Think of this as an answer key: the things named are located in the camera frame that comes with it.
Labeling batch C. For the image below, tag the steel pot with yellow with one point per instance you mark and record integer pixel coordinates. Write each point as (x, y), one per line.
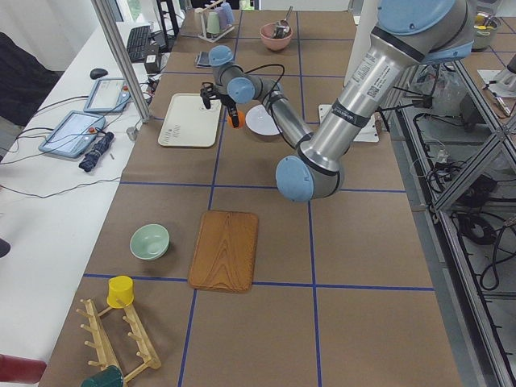
(485, 29)

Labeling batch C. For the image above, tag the blue cup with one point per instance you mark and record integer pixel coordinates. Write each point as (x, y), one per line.
(228, 12)

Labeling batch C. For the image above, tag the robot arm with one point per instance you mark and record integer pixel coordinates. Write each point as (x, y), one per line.
(407, 33)

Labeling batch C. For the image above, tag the red cylinder object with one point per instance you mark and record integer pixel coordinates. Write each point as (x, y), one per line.
(21, 370)

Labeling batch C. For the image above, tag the purple cup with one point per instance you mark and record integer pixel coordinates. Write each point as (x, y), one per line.
(222, 19)

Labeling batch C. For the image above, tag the white round plate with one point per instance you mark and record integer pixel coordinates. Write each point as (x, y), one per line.
(260, 122)

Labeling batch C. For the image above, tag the grey folded cloth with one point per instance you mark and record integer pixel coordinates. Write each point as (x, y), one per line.
(202, 60)

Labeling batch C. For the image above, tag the cream bear tray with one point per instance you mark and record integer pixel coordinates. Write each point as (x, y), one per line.
(188, 123)

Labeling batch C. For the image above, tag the folded dark blue umbrella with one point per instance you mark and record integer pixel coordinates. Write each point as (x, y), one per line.
(93, 156)

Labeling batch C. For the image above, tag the light green bowl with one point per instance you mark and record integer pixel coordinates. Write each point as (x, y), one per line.
(150, 242)

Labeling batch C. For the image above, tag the pink bowl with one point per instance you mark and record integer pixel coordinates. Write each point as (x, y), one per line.
(270, 41)

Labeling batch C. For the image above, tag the dark green cup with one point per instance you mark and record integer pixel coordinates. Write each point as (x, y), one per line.
(109, 377)

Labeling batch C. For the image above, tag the white wire cup rack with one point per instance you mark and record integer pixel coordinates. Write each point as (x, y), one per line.
(202, 12)

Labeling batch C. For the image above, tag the aluminium frame rack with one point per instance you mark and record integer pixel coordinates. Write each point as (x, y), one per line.
(454, 133)

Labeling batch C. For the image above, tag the teach pendant tablet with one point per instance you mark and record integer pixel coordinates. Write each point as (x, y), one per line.
(73, 135)
(108, 95)

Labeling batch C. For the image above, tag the metal scoop in bowl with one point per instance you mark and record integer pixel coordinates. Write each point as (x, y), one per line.
(282, 26)

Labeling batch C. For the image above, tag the far teach pendant tablet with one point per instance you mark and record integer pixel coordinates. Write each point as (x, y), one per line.
(108, 95)

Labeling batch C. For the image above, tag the small black box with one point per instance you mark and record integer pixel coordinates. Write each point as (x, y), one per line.
(152, 63)

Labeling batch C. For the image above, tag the wooden peg rack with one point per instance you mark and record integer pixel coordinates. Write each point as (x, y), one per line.
(119, 340)

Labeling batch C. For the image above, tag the near teach pendant tablet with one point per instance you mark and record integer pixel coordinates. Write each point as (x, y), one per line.
(73, 135)

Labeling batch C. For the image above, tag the orange fruit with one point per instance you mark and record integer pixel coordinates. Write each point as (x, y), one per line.
(236, 119)

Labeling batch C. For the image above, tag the aluminium frame post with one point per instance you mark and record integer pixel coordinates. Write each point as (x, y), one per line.
(118, 49)

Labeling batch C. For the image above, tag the black keyboard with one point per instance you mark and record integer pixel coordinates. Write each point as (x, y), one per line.
(137, 43)

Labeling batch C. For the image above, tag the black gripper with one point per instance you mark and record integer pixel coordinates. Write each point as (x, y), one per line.
(222, 95)

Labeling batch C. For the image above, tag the black computer mouse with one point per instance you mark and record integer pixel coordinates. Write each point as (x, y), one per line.
(97, 73)

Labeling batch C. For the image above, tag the wooden cutting board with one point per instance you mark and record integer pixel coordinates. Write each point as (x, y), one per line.
(225, 252)

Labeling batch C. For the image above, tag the yellow cup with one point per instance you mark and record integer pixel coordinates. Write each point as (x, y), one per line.
(120, 292)

